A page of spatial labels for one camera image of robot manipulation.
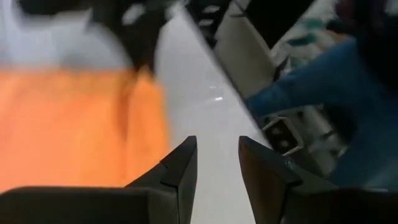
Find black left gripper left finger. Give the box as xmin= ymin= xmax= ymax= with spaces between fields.
xmin=124 ymin=135 xmax=199 ymax=224

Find person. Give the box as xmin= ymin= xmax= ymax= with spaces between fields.
xmin=244 ymin=0 xmax=398 ymax=191

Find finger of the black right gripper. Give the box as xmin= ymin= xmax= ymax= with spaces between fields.
xmin=121 ymin=36 xmax=158 ymax=73

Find white table side panel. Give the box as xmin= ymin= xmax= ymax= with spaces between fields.
xmin=213 ymin=12 xmax=278 ymax=101

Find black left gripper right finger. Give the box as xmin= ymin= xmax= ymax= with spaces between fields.
xmin=238 ymin=135 xmax=339 ymax=224

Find aluminium table frame beam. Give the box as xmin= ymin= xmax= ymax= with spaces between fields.
xmin=262 ymin=116 xmax=305 ymax=156

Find orange towel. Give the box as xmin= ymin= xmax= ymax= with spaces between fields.
xmin=0 ymin=66 xmax=171 ymax=194

